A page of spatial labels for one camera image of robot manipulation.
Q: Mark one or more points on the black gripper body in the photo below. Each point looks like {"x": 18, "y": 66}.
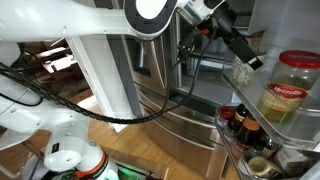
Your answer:
{"x": 233, "y": 36}

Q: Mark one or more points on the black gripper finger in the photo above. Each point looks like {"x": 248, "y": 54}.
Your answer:
{"x": 255, "y": 63}

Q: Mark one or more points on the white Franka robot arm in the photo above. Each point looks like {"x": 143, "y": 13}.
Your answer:
{"x": 66, "y": 20}

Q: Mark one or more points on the glass jar red lid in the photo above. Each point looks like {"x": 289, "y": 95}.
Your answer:
{"x": 286, "y": 90}

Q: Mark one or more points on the red capped bottle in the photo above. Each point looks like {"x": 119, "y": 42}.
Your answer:
{"x": 226, "y": 113}

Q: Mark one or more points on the brown bottle orange label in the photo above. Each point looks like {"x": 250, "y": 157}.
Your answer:
{"x": 249, "y": 131}

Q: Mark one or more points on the clear door bin with jar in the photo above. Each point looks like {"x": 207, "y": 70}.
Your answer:
{"x": 300, "y": 130}

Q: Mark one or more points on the shallow stainless freezer drawer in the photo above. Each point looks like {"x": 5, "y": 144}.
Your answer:
{"x": 180, "y": 113}

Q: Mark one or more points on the clear door bin with bottles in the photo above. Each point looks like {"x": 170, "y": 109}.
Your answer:
{"x": 233, "y": 153}

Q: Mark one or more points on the stainless steel refrigerator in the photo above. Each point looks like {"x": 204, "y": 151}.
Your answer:
{"x": 180, "y": 120}

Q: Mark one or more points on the black water dispenser panel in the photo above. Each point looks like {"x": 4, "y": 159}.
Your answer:
{"x": 142, "y": 71}

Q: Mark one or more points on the white carton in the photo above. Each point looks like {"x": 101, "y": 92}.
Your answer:
{"x": 291, "y": 160}

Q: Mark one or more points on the yellow lid jar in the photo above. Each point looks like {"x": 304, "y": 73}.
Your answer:
{"x": 263, "y": 168}

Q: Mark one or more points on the deep stainless freezer drawer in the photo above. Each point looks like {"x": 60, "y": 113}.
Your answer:
{"x": 186, "y": 146}

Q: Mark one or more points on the brown wooden furniture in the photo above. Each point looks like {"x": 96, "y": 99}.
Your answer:
{"x": 56, "y": 63}

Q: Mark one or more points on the white round table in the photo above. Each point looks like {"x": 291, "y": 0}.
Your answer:
{"x": 13, "y": 138}

